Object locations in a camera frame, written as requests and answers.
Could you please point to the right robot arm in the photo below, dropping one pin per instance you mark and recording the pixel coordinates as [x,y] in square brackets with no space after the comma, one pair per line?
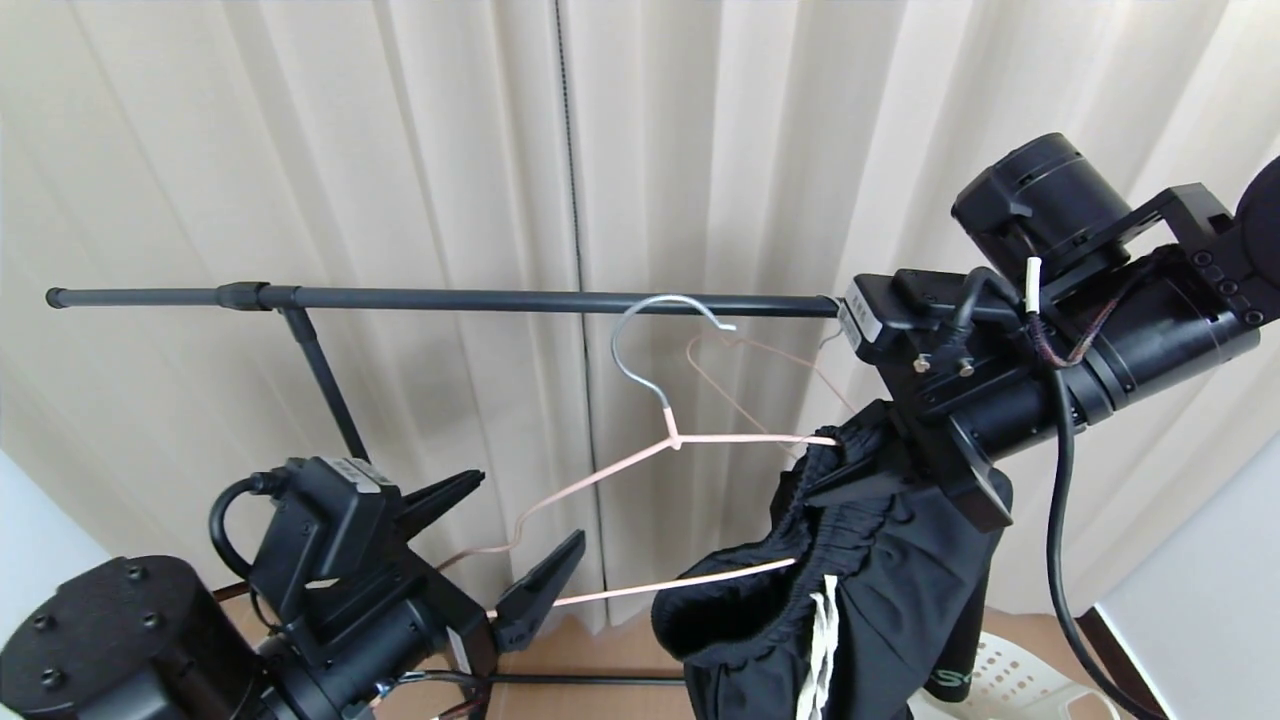
[1050,200]

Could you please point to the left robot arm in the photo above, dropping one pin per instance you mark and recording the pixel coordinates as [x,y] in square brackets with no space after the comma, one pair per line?
[110,650]

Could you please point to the white laundry basket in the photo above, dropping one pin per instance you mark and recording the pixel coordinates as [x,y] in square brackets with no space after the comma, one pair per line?
[1010,680]

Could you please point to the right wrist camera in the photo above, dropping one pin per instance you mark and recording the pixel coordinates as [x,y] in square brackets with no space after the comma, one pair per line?
[900,320]

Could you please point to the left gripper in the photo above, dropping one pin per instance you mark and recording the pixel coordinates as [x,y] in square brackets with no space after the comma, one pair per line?
[390,640]

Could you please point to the black garment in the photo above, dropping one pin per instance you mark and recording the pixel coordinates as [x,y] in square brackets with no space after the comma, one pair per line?
[900,600]

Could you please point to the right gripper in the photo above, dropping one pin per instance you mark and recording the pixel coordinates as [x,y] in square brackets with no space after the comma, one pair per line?
[1020,420]

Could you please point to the beige curtain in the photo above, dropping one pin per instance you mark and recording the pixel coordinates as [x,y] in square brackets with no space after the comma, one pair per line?
[300,150]

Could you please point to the pink clothes hanger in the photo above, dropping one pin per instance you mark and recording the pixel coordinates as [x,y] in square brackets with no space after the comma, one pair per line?
[725,396]
[750,438]

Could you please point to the black clothes rack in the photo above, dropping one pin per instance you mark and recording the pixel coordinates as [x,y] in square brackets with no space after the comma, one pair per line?
[400,298]

